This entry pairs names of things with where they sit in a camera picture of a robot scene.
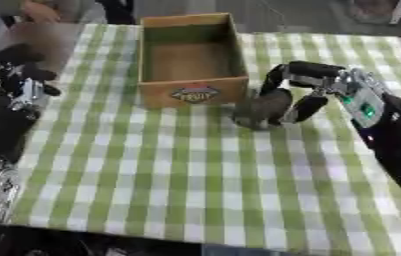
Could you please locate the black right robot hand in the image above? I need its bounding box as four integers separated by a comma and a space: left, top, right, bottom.
259, 60, 353, 124

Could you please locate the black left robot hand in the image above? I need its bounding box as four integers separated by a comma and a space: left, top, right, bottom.
0, 43, 64, 165

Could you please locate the tan cardboard box green inside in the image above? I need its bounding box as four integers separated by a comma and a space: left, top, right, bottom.
135, 12, 251, 110

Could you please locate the black chair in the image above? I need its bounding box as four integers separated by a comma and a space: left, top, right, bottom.
95, 0, 139, 25

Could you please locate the person's hand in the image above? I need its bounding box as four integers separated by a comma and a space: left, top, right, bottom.
19, 0, 64, 24

